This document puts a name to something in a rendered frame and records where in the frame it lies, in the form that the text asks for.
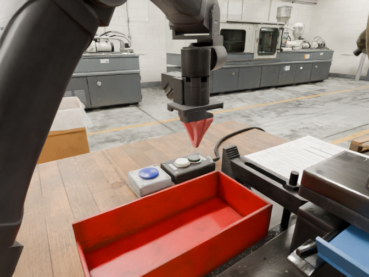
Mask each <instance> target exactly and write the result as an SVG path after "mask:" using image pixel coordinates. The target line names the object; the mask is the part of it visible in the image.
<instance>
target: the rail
mask: <svg viewBox="0 0 369 277"><path fill-rule="evenodd" d="M349 225H351V224H350V223H348V222H347V221H345V220H344V221H342V222H341V223H340V224H339V225H337V226H336V227H335V228H334V229H333V230H331V231H330V232H329V233H327V234H326V235H325V236H324V237H323V238H322V239H323V240H325V241H327V242H328V243H329V242H331V241H332V240H333V239H334V238H335V237H336V236H338V235H339V234H340V233H341V232H342V231H344V230H345V229H346V228H347V227H348V226H349Z"/></svg>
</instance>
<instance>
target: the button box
mask: <svg viewBox="0 0 369 277"><path fill-rule="evenodd" d="M254 128H256V129H258V130H261V131H264V132H266V131H265V130H264V129H262V128H259V127H249V128H244V129H241V130H238V131H235V132H232V133H230V134H228V135H226V136H224V137H223V138H221V139H220V140H219V141H218V142H217V144H216V146H215V148H214V153H215V155H216V158H213V159H212V158H211V157H210V156H207V157H206V156H204V155H202V154H201V153H199V152H196V153H192V154H188V155H186V156H182V157H178V158H175V159H172V160H168V161H165V162H162V163H160V168H161V169H162V170H163V171H164V172H166V173H167V174H168V175H169V176H170V177H171V184H172V185H173V186H175V185H177V184H180V183H182V182H185V181H188V180H191V179H194V178H197V177H199V176H202V175H205V174H208V173H210V172H213V171H214V170H215V162H216V161H218V160H219V159H220V155H219V153H218V151H217V149H218V147H219V145H220V143H221V142H222V141H223V140H225V139H226V138H228V137H230V136H232V135H235V134H237V133H240V132H243V131H246V130H251V129H254ZM193 154H195V155H198V156H200V161H198V162H190V161H188V165H185V166H178V165H176V164H175V161H176V160H177V159H179V158H185V159H187V157H188V156H190V155H193Z"/></svg>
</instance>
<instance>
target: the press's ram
mask: <svg viewBox="0 0 369 277"><path fill-rule="evenodd" d="M298 195H299V196H300V197H302V198H304V199H306V200H308V201H310V202H311V203H313V204H315V205H317V206H319V207H321V208H323V209H324V210H326V211H328V212H330V213H332V214H334V215H335V216H337V217H339V218H341V219H343V220H345V221H347V222H348V223H350V224H352V225H353V226H355V227H357V228H359V229H361V230H363V231H365V232H367V233H368V234H369V158H366V157H363V156H360V155H358V154H355V153H351V152H348V151H342V152H339V153H337V154H335V155H333V156H331V157H329V158H327V159H325V160H323V161H321V162H319V163H317V164H314V165H312V166H310V167H308V168H306V169H304V170H303V174H302V177H301V182H300V187H299V192H298Z"/></svg>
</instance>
